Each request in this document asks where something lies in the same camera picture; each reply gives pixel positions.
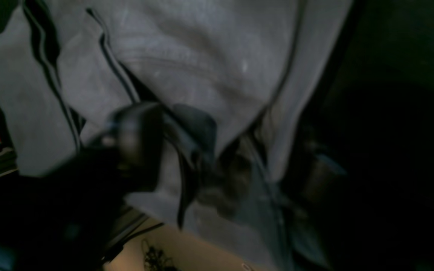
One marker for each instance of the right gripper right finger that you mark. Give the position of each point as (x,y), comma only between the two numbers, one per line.
(227,199)

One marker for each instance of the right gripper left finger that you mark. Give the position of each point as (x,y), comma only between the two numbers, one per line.
(63,220)

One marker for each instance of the grey T-shirt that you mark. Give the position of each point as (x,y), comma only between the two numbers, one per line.
(67,66)

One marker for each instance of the black table cloth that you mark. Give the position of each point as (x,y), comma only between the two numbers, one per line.
(373,115)

